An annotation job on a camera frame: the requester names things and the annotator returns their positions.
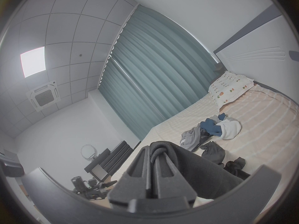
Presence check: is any black T-shirt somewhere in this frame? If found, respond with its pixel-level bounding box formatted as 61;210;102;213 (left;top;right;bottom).
150;141;252;200

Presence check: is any pile of clothes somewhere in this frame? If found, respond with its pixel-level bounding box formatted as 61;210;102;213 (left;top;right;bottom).
180;113;241;152

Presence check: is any ceiling light panel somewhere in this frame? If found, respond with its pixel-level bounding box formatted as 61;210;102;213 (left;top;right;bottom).
20;46;46;77

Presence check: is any bed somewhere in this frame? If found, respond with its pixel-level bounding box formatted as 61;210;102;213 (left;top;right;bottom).
110;3;299;216

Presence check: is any blue-green curtain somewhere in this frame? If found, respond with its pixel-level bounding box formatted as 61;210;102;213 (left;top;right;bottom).
98;57;167;141
110;4;221;122

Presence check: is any round white mirror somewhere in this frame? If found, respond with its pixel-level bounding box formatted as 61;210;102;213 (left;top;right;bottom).
81;144;96;160

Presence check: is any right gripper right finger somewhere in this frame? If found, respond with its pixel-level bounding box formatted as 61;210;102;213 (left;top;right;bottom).
152;151;197;207

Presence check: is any ceiling air conditioner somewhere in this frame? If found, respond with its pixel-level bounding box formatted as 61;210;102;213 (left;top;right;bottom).
27;82;62;112

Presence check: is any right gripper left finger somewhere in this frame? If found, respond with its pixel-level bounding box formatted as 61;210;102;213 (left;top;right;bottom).
109;145;153;210

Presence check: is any white printed pillow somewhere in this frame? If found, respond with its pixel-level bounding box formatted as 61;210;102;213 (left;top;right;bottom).
208;71;254;112

